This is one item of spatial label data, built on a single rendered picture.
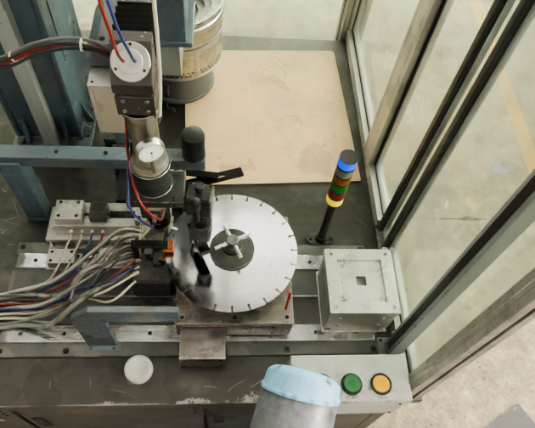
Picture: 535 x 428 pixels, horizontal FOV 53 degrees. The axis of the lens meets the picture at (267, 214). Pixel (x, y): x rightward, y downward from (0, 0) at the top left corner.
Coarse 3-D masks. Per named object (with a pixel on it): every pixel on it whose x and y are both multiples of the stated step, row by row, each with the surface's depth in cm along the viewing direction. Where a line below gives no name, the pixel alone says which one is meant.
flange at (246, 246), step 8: (224, 232) 135; (232, 232) 136; (240, 232) 136; (216, 240) 134; (224, 240) 132; (240, 240) 134; (248, 240) 135; (224, 248) 131; (240, 248) 132; (248, 248) 134; (216, 256) 132; (224, 256) 132; (232, 256) 132; (248, 256) 132; (224, 264) 131; (232, 264) 131; (240, 264) 131
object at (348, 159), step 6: (348, 150) 127; (342, 156) 126; (348, 156) 126; (354, 156) 126; (342, 162) 125; (348, 162) 125; (354, 162) 125; (342, 168) 127; (348, 168) 126; (354, 168) 128
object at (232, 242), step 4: (224, 228) 131; (228, 232) 131; (228, 236) 130; (232, 236) 130; (236, 236) 130; (240, 236) 131; (244, 236) 131; (248, 236) 131; (228, 240) 129; (232, 240) 129; (236, 240) 129; (220, 244) 129; (224, 244) 129; (228, 244) 129; (232, 244) 129; (236, 244) 129; (216, 248) 128; (220, 248) 129; (228, 248) 131; (232, 248) 130; (236, 248) 129; (236, 252) 129; (240, 252) 129; (240, 256) 128
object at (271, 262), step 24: (192, 216) 138; (216, 216) 139; (240, 216) 139; (264, 216) 140; (264, 240) 136; (288, 240) 137; (192, 264) 131; (216, 264) 132; (264, 264) 133; (288, 264) 133; (192, 288) 128; (216, 288) 128; (240, 288) 129; (264, 288) 129; (240, 312) 126
